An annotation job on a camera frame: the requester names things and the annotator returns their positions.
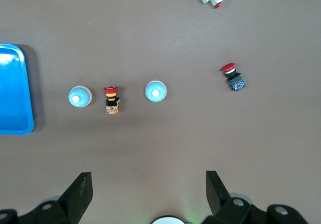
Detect light blue call bell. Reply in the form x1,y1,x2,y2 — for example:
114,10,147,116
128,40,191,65
144,80,168,102
68,85,93,108

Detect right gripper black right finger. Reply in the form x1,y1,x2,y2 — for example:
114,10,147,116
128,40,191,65
202,170,308,224

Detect red mushroom button blue base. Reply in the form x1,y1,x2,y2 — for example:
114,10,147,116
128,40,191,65
220,62,247,92

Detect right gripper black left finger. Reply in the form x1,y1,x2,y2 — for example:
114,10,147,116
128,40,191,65
0,171,94,224

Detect emergency stop button orange base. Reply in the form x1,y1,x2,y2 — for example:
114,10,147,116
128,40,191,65
103,85,121,115

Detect blue plastic tray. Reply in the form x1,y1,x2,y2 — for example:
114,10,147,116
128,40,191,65
0,43,35,136

